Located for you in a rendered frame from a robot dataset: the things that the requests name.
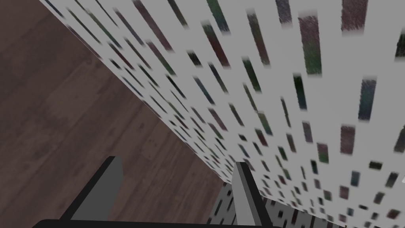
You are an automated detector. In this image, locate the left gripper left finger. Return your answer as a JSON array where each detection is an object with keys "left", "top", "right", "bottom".
[{"left": 59, "top": 156, "right": 123, "bottom": 221}]

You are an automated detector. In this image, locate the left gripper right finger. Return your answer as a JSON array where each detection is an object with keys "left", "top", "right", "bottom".
[{"left": 231, "top": 161, "right": 273, "bottom": 227}]

